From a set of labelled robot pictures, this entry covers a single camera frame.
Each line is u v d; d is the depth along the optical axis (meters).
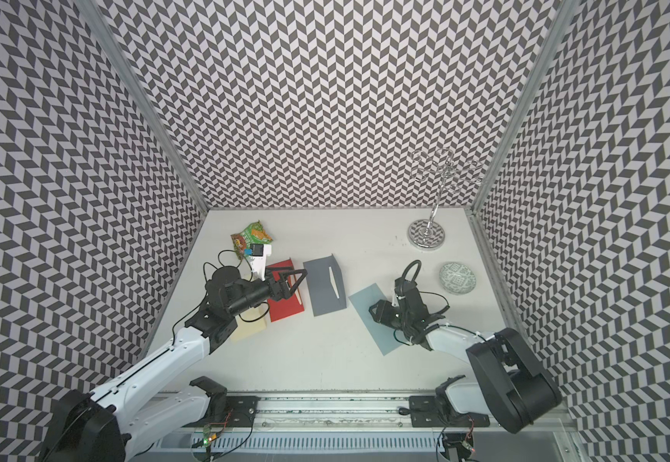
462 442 0.69
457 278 0.96
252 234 1.07
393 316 0.78
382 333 0.89
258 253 0.68
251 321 0.68
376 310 0.83
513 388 0.41
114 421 0.39
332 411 0.75
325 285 0.96
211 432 0.67
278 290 0.67
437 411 0.65
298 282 0.70
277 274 0.68
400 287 0.72
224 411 0.69
